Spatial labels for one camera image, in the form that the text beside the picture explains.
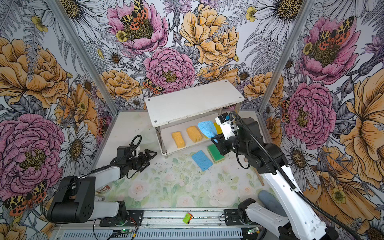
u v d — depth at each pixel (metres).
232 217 0.74
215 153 0.93
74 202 0.43
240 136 0.48
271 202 0.76
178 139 0.94
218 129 0.55
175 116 0.72
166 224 0.73
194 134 0.97
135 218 0.74
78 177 0.48
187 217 0.73
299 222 0.37
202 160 0.94
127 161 0.73
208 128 0.65
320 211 0.36
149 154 0.83
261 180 0.87
